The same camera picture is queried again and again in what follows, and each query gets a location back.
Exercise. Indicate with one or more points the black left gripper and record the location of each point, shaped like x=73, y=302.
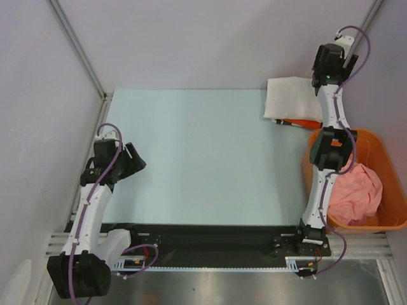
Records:
x=135, y=164

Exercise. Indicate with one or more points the right corner frame post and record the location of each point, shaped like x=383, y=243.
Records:
x=362, y=31

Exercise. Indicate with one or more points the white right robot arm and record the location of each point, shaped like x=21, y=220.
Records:
x=335, y=142

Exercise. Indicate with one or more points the orange plastic bin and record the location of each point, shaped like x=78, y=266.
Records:
x=391, y=213

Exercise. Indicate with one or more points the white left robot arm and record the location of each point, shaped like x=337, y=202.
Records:
x=83, y=268

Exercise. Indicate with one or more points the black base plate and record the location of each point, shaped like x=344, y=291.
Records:
x=203, y=246

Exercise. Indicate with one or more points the corner frame post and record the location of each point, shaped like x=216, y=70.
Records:
x=362, y=31
x=76, y=46

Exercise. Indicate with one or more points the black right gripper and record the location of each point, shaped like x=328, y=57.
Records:
x=344, y=73

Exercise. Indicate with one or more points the left corner frame post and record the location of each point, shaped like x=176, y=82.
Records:
x=76, y=46

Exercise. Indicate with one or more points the white t-shirt red graphic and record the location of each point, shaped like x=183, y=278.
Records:
x=291, y=98

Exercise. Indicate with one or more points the folded white t-shirt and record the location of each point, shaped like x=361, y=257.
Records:
x=276, y=120

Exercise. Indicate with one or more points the white slotted cable duct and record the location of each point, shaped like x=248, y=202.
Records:
x=290, y=264

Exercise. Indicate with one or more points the aluminium frame rail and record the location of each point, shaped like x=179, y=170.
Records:
x=60, y=236

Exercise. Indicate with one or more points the pink t-shirt in bin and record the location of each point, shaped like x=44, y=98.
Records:
x=355, y=196

